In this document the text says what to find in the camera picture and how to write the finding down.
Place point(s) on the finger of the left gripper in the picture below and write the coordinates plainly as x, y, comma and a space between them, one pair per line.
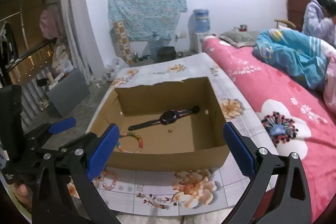
56, 128

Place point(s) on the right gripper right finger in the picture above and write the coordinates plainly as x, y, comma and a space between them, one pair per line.
247, 155

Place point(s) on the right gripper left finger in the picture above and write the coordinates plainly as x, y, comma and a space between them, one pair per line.
88, 161

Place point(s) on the purple smart watch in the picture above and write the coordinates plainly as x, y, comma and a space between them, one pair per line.
166, 118

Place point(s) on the operator left hand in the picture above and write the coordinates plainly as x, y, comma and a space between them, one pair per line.
22, 194

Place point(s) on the grey flat board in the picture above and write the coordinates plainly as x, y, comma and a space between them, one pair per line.
68, 93

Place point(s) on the floral white plastic mat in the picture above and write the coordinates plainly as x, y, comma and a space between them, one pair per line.
183, 192

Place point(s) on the pink floral blanket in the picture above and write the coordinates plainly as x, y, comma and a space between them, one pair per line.
295, 119

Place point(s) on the brown cardboard box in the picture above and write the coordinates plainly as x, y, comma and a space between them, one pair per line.
168, 126

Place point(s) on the white plastic bag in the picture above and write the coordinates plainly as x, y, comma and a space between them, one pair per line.
113, 68

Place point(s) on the black hanging jacket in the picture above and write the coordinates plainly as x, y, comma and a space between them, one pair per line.
9, 49

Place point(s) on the light pink quilt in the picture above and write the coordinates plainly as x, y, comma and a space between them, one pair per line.
329, 92

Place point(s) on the pink hanging garment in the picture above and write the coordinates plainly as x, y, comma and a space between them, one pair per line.
50, 23

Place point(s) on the blue cartoon quilt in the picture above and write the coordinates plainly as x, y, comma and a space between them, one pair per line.
303, 58

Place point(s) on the black bag on floor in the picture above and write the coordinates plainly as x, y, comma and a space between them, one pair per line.
165, 54

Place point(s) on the grey green pillow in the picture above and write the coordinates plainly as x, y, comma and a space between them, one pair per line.
239, 39

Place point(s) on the orange patterned hanging strip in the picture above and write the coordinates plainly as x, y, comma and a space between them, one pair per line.
123, 42

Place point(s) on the white water dispenser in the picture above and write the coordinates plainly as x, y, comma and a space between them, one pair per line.
198, 40

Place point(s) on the blue water jug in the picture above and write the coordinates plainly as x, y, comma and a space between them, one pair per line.
202, 20

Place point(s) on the person in lilac jacket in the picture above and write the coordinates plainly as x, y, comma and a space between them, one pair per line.
319, 20

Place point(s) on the blue patterned wall cloth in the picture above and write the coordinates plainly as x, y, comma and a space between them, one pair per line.
143, 17

